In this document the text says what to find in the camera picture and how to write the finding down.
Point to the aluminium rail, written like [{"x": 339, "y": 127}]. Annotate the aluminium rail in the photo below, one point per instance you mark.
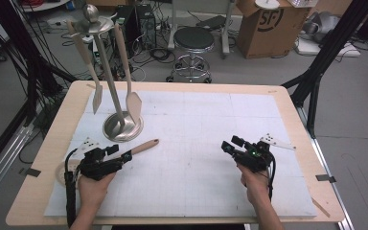
[
  {"x": 332, "y": 185},
  {"x": 3, "y": 166}
]

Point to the black round stool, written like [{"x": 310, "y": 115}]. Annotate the black round stool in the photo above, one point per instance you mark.
[{"x": 194, "y": 38}]

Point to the person's left hand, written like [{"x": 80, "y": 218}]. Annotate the person's left hand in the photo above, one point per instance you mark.
[{"x": 94, "y": 191}]

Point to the beige slotted spatula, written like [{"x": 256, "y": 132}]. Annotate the beige slotted spatula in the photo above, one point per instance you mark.
[{"x": 86, "y": 57}]

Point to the metal utensil stand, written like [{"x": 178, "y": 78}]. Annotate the metal utensil stand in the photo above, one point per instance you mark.
[{"x": 108, "y": 64}]

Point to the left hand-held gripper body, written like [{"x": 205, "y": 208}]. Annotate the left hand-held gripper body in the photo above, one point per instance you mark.
[{"x": 99, "y": 166}]

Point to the black tape strip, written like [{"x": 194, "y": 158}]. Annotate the black tape strip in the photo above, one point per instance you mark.
[
  {"x": 326, "y": 178},
  {"x": 30, "y": 172}
]

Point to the beige solid spatula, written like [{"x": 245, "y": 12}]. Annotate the beige solid spatula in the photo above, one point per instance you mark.
[{"x": 133, "y": 105}]

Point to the brown cardboard box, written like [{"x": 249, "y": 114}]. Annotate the brown cardboard box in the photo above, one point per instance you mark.
[{"x": 268, "y": 32}]

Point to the white round disc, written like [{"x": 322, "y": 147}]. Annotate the white round disc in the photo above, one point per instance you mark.
[{"x": 267, "y": 3}]

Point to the person's right hand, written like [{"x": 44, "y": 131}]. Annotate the person's right hand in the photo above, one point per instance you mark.
[{"x": 255, "y": 187}]

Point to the beige perforated skimmer spoon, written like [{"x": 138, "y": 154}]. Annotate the beige perforated skimmer spoon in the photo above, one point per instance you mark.
[{"x": 145, "y": 146}]

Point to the black computer tower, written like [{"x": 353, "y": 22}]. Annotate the black computer tower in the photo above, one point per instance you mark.
[
  {"x": 147, "y": 24},
  {"x": 134, "y": 22}
]

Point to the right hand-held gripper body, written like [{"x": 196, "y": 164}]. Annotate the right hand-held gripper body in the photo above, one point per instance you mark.
[{"x": 255, "y": 159}]

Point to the grey bag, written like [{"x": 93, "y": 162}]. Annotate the grey bag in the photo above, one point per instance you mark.
[{"x": 322, "y": 27}]

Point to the white metal stand frame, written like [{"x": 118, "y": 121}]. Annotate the white metal stand frame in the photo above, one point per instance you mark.
[{"x": 226, "y": 32}]

